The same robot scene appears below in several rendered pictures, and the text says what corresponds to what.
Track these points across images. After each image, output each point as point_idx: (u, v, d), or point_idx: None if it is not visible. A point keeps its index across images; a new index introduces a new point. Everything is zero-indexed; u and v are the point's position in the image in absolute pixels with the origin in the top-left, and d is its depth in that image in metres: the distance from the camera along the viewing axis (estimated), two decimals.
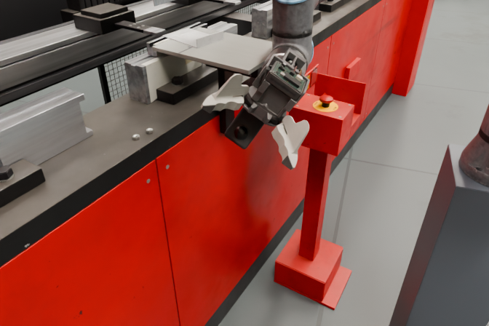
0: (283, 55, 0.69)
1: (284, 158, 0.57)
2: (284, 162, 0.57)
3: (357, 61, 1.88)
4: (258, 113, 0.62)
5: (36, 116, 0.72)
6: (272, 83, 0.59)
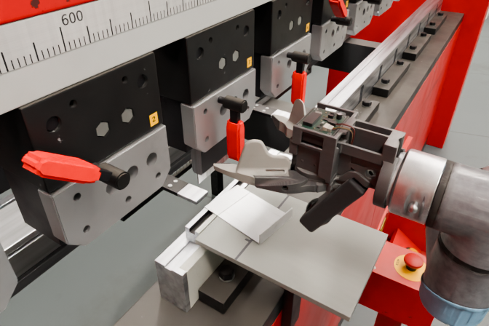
0: (408, 150, 0.45)
1: (230, 167, 0.50)
2: (226, 169, 0.50)
3: (410, 142, 1.60)
4: None
5: None
6: None
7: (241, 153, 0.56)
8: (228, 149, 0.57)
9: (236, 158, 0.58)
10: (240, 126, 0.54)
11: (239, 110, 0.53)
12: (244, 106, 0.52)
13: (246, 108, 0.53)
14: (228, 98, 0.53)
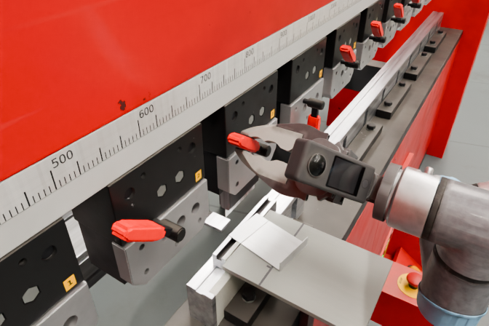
0: None
1: (252, 138, 0.55)
2: (248, 137, 0.55)
3: (411, 158, 1.69)
4: None
5: None
6: None
7: (246, 142, 0.53)
8: (238, 133, 0.54)
9: (233, 139, 0.52)
10: (259, 145, 0.57)
11: (260, 150, 0.59)
12: (268, 151, 0.60)
13: (267, 153, 0.59)
14: None
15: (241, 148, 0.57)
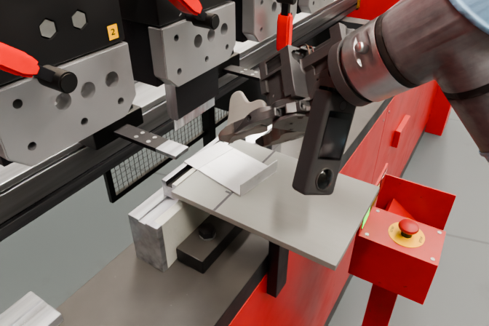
0: None
1: None
2: (229, 139, 0.53)
3: (407, 121, 1.55)
4: None
5: None
6: None
7: None
8: None
9: None
10: (201, 5, 0.44)
11: (204, 18, 0.46)
12: (216, 22, 0.46)
13: (212, 23, 0.46)
14: None
15: (177, 7, 0.43)
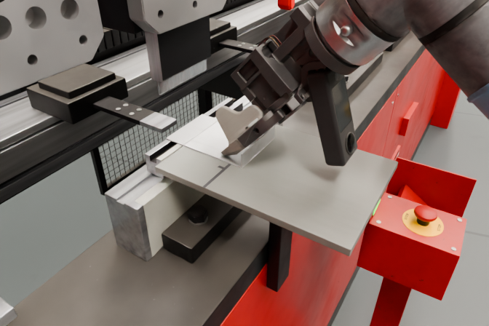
0: None
1: None
2: None
3: (415, 108, 1.47)
4: None
5: None
6: None
7: None
8: None
9: None
10: None
11: None
12: None
13: None
14: None
15: None
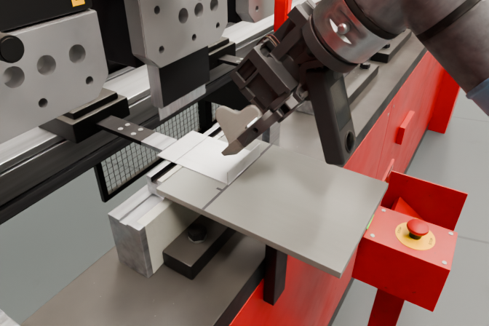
0: None
1: None
2: None
3: (412, 116, 1.49)
4: None
5: None
6: None
7: None
8: None
9: None
10: None
11: None
12: None
13: None
14: None
15: None
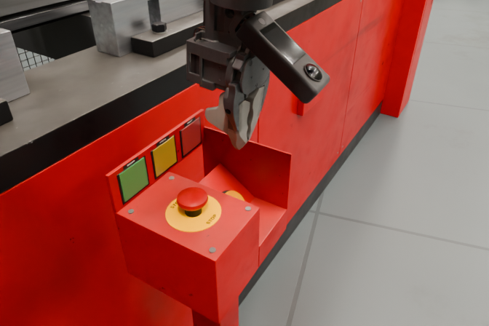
0: None
1: (242, 137, 0.55)
2: (244, 140, 0.55)
3: None
4: (250, 86, 0.50)
5: None
6: None
7: None
8: None
9: None
10: None
11: None
12: None
13: None
14: None
15: None
